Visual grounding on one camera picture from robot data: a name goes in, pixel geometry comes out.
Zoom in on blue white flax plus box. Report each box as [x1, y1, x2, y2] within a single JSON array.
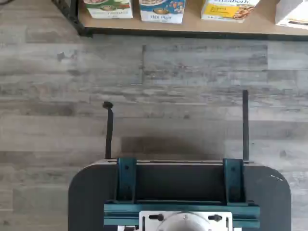
[[139, 0, 186, 24]]

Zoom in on low wooden shelf board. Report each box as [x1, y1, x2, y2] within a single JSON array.
[[78, 0, 308, 33]]

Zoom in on green apple cinnamon oatmeal box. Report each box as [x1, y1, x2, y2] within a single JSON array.
[[83, 0, 133, 19]]

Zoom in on yellow purely elizabeth box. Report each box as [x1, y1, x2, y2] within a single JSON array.
[[201, 0, 260, 24]]

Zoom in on white patterned pantry box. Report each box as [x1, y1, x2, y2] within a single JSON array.
[[275, 0, 308, 30]]

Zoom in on black rod with knob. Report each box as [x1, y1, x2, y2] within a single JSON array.
[[103, 101, 115, 160]]

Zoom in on plain black rod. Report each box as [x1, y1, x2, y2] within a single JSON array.
[[242, 90, 250, 163]]

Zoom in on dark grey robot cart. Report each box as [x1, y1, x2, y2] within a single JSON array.
[[68, 158, 292, 231]]

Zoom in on silver mounting plate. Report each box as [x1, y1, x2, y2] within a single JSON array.
[[139, 211, 233, 231]]

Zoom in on black metal shelf frame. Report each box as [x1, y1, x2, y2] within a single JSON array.
[[51, 0, 308, 42]]

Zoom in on teal metal mount frame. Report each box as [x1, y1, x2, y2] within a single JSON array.
[[103, 157, 260, 229]]

